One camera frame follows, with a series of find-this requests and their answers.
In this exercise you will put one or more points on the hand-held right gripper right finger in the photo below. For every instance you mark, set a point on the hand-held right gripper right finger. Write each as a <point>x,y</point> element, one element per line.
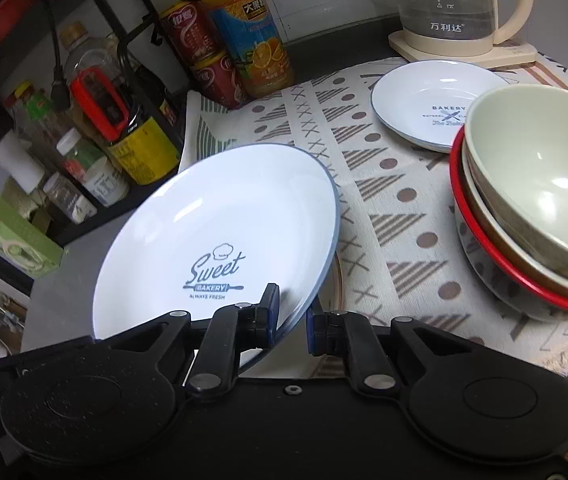
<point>311,332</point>

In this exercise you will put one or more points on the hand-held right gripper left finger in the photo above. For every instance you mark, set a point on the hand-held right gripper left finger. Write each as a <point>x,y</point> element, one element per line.
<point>274,320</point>

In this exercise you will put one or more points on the blue-rimmed printed white plate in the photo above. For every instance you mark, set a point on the blue-rimmed printed white plate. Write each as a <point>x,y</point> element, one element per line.
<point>189,220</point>

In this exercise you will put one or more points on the red and black bowl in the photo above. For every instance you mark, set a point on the red and black bowl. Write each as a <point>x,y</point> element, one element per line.
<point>474,255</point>

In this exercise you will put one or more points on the pale green bowl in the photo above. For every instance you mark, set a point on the pale green bowl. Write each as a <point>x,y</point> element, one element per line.
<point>539,170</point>
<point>484,230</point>

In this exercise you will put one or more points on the patterned beige cloth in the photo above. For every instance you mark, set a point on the patterned beige cloth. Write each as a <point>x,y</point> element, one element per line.
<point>389,210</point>

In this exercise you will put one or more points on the green carton box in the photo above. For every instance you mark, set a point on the green carton box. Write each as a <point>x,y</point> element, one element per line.
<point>14,235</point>

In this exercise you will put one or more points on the small clear spice jar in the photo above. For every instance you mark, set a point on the small clear spice jar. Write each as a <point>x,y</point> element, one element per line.
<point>69,200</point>

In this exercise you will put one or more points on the green striped white cloth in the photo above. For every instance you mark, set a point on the green striped white cloth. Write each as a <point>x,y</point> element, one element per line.
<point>209,125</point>

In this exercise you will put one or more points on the white cylindrical bottle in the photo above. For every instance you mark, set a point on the white cylindrical bottle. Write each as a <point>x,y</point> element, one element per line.
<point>16,162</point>

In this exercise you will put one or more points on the white-capped green-label jar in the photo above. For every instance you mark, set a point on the white-capped green-label jar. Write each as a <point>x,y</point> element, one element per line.
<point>94,175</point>

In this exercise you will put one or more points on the small printed white plate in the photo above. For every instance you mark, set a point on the small printed white plate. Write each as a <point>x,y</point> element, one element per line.
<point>414,100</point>

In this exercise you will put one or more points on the yellow-capped sauce bottle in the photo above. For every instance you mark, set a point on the yellow-capped sauce bottle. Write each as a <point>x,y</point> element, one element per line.
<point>36,115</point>

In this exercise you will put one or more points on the orange juice bottle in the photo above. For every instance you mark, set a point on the orange juice bottle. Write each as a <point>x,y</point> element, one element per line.
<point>249,35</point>

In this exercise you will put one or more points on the cream kettle base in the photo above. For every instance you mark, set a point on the cream kettle base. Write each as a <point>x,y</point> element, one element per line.
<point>464,55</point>

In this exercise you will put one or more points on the glass electric kettle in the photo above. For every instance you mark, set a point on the glass electric kettle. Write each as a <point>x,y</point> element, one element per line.
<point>444,5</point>

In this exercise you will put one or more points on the black metal shelf rack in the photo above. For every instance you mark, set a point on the black metal shelf rack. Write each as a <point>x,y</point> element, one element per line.
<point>109,0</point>

